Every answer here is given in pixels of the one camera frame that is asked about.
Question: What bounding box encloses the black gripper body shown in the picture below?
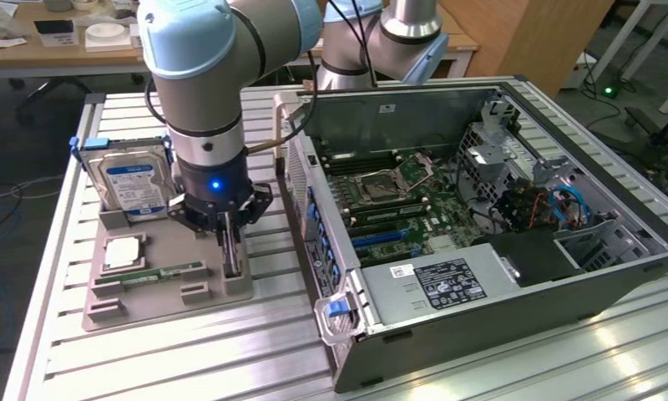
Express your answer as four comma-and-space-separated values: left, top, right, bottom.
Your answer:
172, 158, 258, 233

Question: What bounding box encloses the grey parts rack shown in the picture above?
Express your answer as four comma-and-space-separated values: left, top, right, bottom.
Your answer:
82, 206, 256, 334

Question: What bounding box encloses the green RAM stick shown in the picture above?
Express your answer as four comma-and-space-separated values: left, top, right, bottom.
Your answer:
99, 261, 206, 286
348, 203, 428, 221

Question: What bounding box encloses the silver CPU chip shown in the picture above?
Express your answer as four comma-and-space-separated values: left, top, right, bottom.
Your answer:
103, 236, 148, 272

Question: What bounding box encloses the hard disk with blue rails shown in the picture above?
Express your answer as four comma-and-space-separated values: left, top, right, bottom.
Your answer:
69, 135, 178, 223

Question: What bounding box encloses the CPU socket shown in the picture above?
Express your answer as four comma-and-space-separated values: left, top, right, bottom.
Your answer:
355, 171, 406, 202

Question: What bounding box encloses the blue expansion slot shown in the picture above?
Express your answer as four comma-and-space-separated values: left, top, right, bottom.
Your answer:
352, 227, 412, 248

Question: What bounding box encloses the blue case latch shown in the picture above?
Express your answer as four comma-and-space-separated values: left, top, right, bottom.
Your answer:
320, 301, 351, 322

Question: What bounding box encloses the green motherboard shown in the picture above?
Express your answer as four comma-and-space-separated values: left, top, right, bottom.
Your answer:
316, 148, 464, 263

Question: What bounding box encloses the metal socket cover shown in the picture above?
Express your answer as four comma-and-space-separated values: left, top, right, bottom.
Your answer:
395, 152, 436, 180

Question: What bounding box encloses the grey power supply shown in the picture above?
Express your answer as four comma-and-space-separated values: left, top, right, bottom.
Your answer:
358, 243, 523, 326

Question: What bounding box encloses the metal disk bay cage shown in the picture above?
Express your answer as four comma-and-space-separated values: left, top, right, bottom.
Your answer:
455, 99, 539, 210

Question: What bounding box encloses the wooden desk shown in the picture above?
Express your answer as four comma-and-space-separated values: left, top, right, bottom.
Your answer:
0, 0, 152, 80

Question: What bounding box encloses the black and white box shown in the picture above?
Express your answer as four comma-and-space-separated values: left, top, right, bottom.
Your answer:
32, 19, 80, 48

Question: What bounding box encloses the open black PC case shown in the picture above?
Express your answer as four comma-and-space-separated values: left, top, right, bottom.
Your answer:
271, 81, 668, 394

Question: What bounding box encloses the wooden cabinet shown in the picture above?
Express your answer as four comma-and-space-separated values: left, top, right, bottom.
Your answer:
436, 0, 618, 98

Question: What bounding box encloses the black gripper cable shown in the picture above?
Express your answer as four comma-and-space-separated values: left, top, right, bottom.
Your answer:
244, 48, 322, 155

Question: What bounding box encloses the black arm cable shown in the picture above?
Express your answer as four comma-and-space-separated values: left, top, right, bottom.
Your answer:
326, 0, 382, 89

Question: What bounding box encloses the blue data wire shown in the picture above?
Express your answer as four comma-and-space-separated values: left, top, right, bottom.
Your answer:
550, 183, 593, 230

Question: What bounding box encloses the white table frame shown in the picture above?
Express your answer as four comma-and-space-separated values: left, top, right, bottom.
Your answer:
590, 0, 668, 114

